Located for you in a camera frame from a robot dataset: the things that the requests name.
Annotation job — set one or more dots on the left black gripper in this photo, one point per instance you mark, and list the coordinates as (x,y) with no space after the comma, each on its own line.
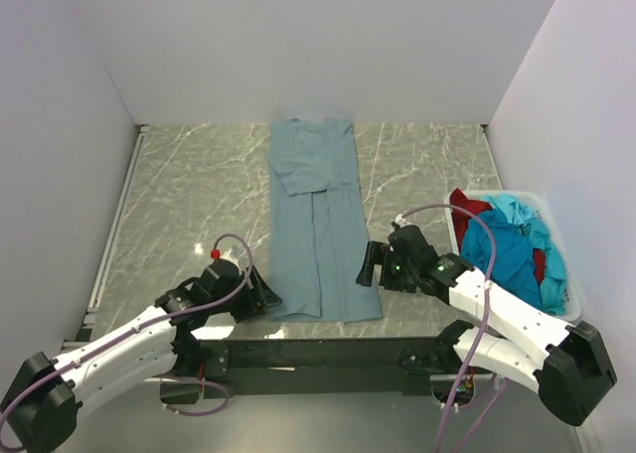
(256,298)

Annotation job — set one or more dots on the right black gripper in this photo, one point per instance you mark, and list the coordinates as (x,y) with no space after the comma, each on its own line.
(381,253)

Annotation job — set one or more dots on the grey blue t shirt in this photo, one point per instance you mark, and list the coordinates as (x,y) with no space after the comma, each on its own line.
(318,229)

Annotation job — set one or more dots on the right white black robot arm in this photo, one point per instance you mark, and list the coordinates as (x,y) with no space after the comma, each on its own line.
(566,365)

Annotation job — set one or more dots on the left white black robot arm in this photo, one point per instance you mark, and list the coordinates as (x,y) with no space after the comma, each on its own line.
(48,397)

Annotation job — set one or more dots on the black base crossbar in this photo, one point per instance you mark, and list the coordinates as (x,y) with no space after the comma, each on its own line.
(254,367)

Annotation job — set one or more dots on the red t shirt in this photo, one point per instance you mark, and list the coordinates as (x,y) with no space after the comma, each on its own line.
(469,214)

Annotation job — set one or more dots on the bright blue t shirt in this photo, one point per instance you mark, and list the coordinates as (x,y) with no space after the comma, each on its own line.
(528,264)

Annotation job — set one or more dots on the white plastic laundry basket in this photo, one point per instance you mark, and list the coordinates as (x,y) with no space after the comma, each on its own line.
(556,295)

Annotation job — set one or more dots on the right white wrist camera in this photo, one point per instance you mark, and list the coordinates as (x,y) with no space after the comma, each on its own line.
(399,221)

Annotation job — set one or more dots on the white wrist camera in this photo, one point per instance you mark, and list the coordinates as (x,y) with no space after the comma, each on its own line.
(230,255)
(399,221)

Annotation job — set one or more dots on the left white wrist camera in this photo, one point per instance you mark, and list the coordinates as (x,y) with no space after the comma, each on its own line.
(230,255)

